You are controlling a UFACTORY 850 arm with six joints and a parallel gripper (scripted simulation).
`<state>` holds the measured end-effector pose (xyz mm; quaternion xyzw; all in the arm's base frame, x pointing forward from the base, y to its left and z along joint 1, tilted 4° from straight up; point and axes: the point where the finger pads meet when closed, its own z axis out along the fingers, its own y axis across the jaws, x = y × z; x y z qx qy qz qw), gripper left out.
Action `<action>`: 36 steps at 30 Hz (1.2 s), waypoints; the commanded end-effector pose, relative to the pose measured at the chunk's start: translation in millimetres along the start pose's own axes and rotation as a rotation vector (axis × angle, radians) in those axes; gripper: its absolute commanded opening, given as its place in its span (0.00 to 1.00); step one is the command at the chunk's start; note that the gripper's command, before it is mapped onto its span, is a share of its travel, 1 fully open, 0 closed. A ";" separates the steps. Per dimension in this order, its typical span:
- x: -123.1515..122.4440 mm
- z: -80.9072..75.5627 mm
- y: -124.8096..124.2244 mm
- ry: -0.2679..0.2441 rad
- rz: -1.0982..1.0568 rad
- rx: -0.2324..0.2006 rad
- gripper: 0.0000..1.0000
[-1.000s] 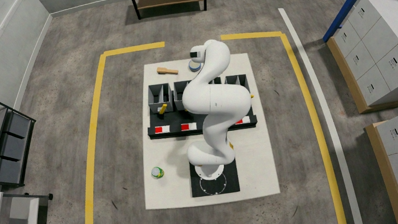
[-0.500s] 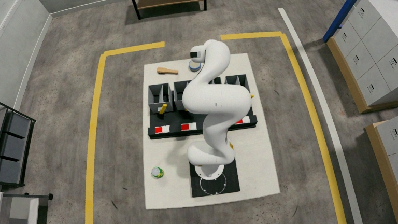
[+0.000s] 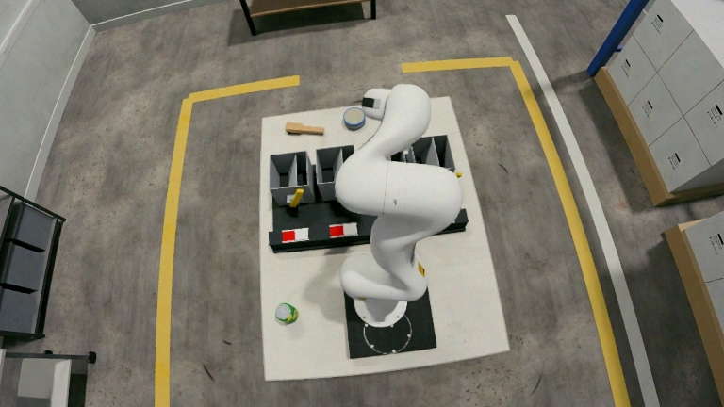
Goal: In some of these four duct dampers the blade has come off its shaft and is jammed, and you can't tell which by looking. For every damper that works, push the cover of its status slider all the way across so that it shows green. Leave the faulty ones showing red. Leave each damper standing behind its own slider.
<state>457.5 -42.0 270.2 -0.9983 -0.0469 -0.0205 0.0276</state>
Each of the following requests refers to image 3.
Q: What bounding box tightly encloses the small round tin with blue rim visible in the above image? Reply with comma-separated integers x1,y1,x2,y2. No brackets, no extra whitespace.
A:
343,107,366,130

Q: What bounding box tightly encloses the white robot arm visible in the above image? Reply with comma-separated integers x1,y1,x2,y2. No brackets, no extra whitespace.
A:
335,85,463,327

